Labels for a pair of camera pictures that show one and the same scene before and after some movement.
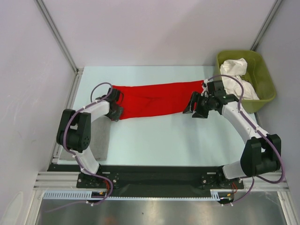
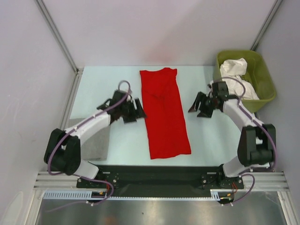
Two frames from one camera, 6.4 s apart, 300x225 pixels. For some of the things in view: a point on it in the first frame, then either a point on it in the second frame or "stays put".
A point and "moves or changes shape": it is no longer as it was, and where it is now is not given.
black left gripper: x=116 y=117 to x=136 y=113
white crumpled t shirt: x=236 y=67 stays put
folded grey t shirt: x=100 y=136 stays put
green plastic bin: x=258 y=76 stays put
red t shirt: x=146 y=100 moves or changes shape
